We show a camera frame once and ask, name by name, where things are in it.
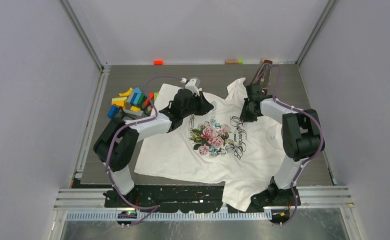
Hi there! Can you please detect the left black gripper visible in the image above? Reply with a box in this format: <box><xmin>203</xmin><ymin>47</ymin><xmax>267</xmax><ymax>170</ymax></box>
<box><xmin>181</xmin><ymin>91</ymin><xmax>213</xmax><ymax>119</ymax></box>

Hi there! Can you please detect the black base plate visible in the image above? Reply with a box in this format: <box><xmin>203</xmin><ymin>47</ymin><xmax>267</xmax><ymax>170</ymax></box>
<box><xmin>104</xmin><ymin>184</ymin><xmax>301</xmax><ymax>215</ymax></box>

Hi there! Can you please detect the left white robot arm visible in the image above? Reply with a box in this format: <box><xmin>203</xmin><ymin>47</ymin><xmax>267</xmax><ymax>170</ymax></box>
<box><xmin>93</xmin><ymin>88</ymin><xmax>217</xmax><ymax>207</ymax></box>

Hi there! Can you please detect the brown wooden metronome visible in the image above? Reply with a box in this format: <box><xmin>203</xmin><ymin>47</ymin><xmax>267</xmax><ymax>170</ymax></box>
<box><xmin>251</xmin><ymin>58</ymin><xmax>273</xmax><ymax>95</ymax></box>

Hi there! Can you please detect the white floral t-shirt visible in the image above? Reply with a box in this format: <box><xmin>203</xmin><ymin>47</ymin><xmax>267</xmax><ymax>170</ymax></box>
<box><xmin>134</xmin><ymin>78</ymin><xmax>285</xmax><ymax>211</ymax></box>

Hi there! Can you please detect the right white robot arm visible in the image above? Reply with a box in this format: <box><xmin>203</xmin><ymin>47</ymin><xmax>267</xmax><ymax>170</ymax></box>
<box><xmin>241</xmin><ymin>83</ymin><xmax>325</xmax><ymax>205</ymax></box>

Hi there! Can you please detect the light green flat block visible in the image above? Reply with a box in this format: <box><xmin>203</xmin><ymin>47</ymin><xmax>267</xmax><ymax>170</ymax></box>
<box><xmin>111</xmin><ymin>97</ymin><xmax>127</xmax><ymax>102</ymax></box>

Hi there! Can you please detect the yellow arch block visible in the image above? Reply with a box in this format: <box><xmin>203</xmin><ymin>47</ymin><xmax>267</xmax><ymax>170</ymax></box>
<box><xmin>119</xmin><ymin>87</ymin><xmax>133</xmax><ymax>97</ymax></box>

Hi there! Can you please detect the light blue block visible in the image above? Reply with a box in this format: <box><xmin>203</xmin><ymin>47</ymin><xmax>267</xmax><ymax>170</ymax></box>
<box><xmin>127</xmin><ymin>87</ymin><xmax>142</xmax><ymax>106</ymax></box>

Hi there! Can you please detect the tan and green block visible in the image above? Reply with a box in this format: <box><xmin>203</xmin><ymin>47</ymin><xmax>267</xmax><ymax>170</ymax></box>
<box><xmin>225</xmin><ymin>59</ymin><xmax>243</xmax><ymax>65</ymax></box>

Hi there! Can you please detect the blue cylinder block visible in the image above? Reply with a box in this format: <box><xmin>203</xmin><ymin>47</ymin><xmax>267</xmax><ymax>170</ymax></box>
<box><xmin>107</xmin><ymin>105</ymin><xmax>118</xmax><ymax>119</ymax></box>

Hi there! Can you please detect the aluminium front rail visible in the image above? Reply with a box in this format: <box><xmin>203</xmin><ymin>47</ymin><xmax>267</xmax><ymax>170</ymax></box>
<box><xmin>53</xmin><ymin>186</ymin><xmax>354</xmax><ymax>222</ymax></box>

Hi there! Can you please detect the red orange block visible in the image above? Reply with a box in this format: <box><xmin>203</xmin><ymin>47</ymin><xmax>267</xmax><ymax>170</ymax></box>
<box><xmin>153</xmin><ymin>60</ymin><xmax>163</xmax><ymax>65</ymax></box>

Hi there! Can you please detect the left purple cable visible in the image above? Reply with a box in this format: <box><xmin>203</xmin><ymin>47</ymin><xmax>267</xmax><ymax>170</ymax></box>
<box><xmin>104</xmin><ymin>75</ymin><xmax>187</xmax><ymax>227</ymax></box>

